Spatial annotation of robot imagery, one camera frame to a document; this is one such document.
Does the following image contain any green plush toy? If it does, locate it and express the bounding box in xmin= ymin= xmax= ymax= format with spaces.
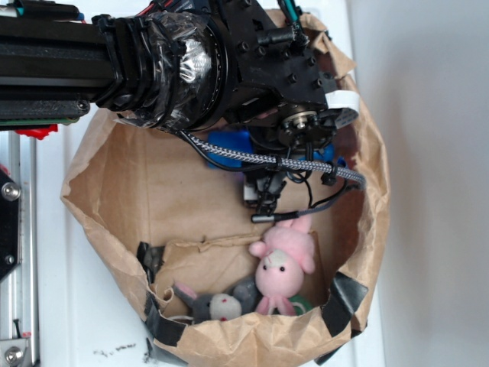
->
xmin=267 ymin=294 xmax=315 ymax=317

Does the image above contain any black metal bracket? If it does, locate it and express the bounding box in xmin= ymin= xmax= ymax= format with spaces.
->
xmin=0 ymin=165 xmax=21 ymax=281

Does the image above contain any grey plush bunny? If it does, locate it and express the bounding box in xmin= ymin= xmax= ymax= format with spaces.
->
xmin=173 ymin=276 xmax=261 ymax=323

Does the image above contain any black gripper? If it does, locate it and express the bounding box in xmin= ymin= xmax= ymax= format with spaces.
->
xmin=215 ymin=1 xmax=338 ymax=215

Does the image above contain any pink plush bunny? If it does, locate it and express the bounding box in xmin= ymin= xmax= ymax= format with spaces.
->
xmin=248 ymin=215 xmax=316 ymax=316

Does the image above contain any blue plastic bottle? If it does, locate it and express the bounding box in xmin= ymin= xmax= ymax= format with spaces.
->
xmin=205 ymin=131 xmax=335 ymax=169

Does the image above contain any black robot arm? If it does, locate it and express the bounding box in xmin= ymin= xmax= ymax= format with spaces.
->
xmin=1 ymin=1 xmax=340 ymax=215

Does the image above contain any brown paper bag bin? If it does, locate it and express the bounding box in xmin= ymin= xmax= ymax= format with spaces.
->
xmin=60 ymin=9 xmax=391 ymax=367

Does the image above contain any aluminium frame rail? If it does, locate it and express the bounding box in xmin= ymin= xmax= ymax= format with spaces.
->
xmin=1 ymin=132 xmax=40 ymax=366

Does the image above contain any white plastic tray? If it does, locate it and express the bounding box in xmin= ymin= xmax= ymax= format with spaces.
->
xmin=34 ymin=0 xmax=387 ymax=366

